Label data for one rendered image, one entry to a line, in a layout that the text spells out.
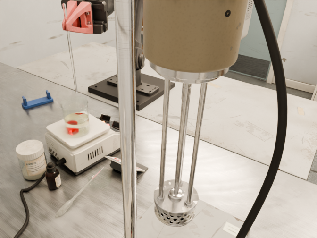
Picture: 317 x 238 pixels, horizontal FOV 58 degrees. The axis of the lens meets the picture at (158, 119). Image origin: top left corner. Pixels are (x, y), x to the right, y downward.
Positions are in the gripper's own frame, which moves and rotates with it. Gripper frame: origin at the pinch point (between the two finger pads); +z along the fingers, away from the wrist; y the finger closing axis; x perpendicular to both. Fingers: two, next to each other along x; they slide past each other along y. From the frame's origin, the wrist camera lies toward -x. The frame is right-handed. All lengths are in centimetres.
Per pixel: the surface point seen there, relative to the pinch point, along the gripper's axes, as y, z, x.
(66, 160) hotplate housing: -0.8, 7.7, 30.3
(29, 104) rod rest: -28.9, -17.4, 34.1
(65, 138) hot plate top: -1.2, 5.8, 25.2
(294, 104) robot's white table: 60, -48, 36
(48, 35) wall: -106, -145, 59
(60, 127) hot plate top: -4.9, 2.0, 25.3
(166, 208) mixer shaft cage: 27.7, 26.7, 15.6
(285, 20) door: 88, -279, 64
